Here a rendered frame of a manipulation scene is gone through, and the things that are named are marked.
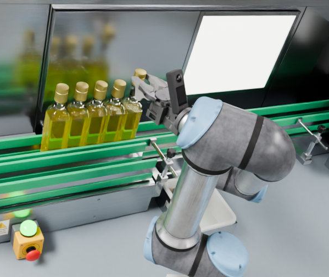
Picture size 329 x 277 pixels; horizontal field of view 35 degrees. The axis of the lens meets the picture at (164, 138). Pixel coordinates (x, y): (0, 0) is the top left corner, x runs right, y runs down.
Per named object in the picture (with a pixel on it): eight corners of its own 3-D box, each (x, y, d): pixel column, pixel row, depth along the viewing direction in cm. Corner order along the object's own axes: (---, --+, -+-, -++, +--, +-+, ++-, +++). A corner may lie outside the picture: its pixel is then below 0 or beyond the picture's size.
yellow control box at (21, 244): (33, 236, 152) (36, 219, 148) (42, 256, 148) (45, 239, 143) (9, 242, 149) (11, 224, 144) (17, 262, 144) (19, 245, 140)
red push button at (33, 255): (38, 242, 144) (42, 251, 142) (36, 250, 146) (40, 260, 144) (23, 245, 142) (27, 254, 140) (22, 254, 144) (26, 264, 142)
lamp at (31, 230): (33, 223, 146) (34, 216, 145) (38, 235, 144) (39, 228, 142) (17, 226, 144) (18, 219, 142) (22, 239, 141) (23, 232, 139)
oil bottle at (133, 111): (122, 145, 173) (137, 93, 160) (130, 157, 170) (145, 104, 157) (107, 148, 170) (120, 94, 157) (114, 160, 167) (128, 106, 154)
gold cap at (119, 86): (120, 90, 155) (123, 78, 152) (125, 98, 152) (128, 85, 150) (109, 91, 153) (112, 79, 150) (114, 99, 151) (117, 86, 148)
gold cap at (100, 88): (102, 92, 152) (105, 79, 149) (107, 99, 150) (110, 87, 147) (90, 93, 150) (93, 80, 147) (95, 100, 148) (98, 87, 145)
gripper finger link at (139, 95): (122, 93, 152) (146, 109, 149) (126, 76, 149) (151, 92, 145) (128, 89, 155) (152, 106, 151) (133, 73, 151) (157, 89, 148)
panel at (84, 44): (261, 86, 207) (296, 7, 187) (265, 90, 205) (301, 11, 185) (38, 106, 161) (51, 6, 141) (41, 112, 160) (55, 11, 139)
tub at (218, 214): (196, 189, 185) (204, 172, 180) (230, 238, 171) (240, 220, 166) (154, 198, 176) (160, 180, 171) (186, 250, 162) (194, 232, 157)
